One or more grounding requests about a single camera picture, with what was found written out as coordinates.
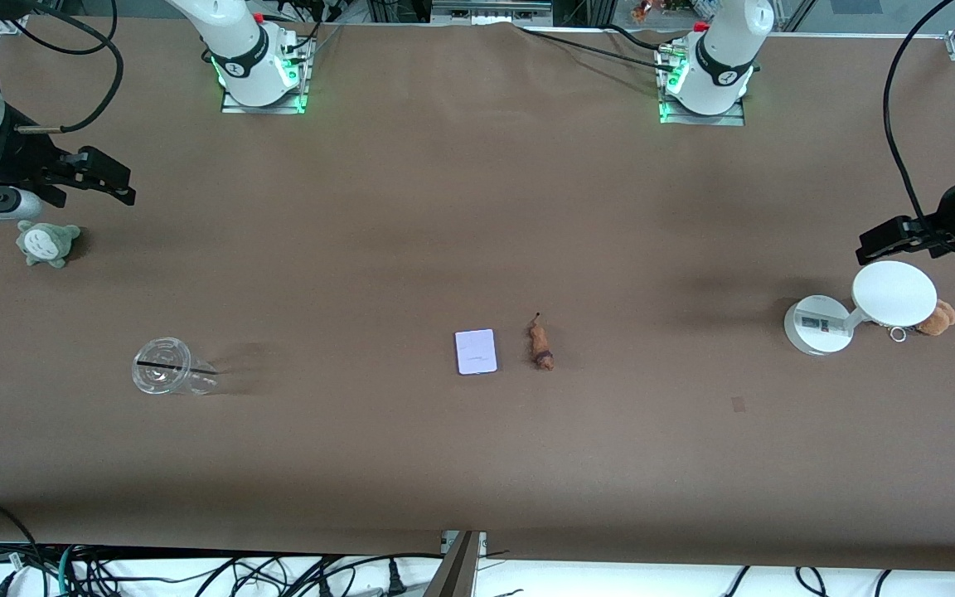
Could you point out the white round desk lamp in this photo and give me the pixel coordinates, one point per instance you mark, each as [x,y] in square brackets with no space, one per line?
[892,294]

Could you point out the grey metal background rail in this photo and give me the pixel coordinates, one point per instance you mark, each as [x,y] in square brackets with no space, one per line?
[490,11]

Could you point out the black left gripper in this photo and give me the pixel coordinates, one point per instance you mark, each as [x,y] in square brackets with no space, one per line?
[952,206]

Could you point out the colourful background toy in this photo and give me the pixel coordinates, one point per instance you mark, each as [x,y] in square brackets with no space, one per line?
[650,10]

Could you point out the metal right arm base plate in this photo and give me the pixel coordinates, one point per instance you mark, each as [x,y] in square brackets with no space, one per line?
[266,108]

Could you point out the brown lion statue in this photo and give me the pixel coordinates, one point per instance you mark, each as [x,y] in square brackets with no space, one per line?
[540,347]

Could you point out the brown table cover sheet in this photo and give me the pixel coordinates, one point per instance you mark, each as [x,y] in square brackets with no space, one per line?
[444,207]

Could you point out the clear plastic cup with straw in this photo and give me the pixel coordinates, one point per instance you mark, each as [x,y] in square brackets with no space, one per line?
[164,366]

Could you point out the metal table edge bracket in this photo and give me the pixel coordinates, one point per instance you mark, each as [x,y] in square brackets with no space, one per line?
[462,568]

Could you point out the grey totoro plush toy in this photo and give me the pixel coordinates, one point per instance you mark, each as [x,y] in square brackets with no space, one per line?
[48,245]

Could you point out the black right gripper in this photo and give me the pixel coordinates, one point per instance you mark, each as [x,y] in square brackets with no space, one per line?
[15,159]

